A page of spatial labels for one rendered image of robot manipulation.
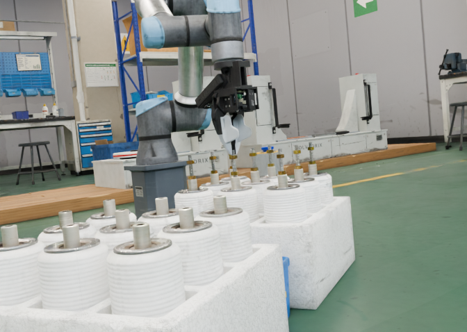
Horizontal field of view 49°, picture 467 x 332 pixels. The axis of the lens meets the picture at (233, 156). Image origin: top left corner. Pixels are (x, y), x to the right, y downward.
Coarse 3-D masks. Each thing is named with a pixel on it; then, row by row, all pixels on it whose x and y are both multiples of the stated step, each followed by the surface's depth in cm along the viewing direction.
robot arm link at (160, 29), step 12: (144, 0) 143; (156, 0) 138; (144, 12) 136; (156, 12) 127; (168, 12) 128; (144, 24) 120; (156, 24) 120; (168, 24) 120; (180, 24) 121; (144, 36) 120; (156, 36) 120; (168, 36) 121; (180, 36) 121; (156, 48) 124
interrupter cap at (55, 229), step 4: (80, 224) 88; (84, 224) 87; (88, 224) 86; (48, 228) 87; (52, 228) 87; (56, 228) 87; (80, 228) 84; (84, 228) 85; (44, 232) 84; (48, 232) 83; (52, 232) 83; (56, 232) 83; (60, 232) 83
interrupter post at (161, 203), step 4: (156, 200) 91; (160, 200) 91; (164, 200) 91; (156, 204) 91; (160, 204) 91; (164, 204) 91; (156, 208) 92; (160, 208) 91; (164, 208) 91; (156, 212) 92; (160, 212) 91; (164, 212) 91; (168, 212) 92
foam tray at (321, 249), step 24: (264, 216) 121; (312, 216) 115; (336, 216) 126; (264, 240) 110; (288, 240) 107; (312, 240) 107; (336, 240) 124; (312, 264) 106; (336, 264) 123; (312, 288) 106
